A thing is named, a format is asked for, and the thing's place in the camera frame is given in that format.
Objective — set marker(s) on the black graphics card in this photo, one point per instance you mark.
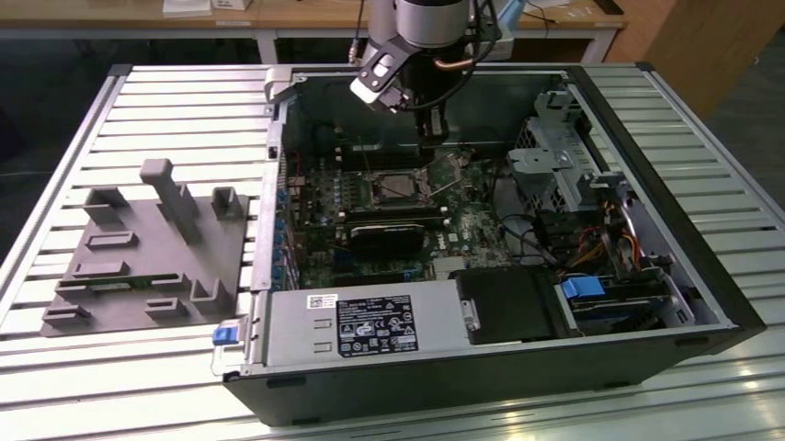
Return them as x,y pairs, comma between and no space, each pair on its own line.
386,241

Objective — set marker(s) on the black PC case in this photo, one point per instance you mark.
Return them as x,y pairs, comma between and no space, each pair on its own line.
429,395

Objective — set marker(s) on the green motherboard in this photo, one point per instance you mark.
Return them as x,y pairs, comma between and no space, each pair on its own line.
478,220

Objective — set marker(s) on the grey parts rack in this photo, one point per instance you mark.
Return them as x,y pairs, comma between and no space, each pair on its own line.
141,257

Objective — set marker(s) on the white box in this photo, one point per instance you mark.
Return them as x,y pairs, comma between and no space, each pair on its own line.
185,7
230,3

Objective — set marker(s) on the silver chipset heat sink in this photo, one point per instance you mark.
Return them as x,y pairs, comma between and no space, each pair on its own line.
449,266

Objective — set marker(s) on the black plastic drive cover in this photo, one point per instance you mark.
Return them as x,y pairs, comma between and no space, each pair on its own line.
509,303

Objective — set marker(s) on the silver metal drive cage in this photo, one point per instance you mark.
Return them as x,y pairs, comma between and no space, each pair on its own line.
552,158

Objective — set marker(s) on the thin metal locking lever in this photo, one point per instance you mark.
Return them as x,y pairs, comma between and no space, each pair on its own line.
366,165

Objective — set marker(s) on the blue disk carrier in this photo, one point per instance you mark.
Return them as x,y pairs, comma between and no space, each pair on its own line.
582,287

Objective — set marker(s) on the silver power supply unit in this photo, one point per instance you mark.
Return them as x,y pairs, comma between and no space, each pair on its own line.
289,331

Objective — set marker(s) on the grey plastic case latch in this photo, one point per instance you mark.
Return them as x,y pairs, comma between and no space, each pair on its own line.
279,82

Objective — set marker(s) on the blue case latch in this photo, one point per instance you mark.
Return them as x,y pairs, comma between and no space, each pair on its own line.
223,334

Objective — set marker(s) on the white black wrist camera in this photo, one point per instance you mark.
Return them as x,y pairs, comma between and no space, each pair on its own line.
377,73

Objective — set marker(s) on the wooden cabinet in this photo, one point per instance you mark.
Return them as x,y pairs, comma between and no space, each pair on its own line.
705,46

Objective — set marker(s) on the CPU socket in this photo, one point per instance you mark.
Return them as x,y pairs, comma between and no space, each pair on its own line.
370,195

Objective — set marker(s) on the wooden desk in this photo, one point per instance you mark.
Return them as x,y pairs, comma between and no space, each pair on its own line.
123,20

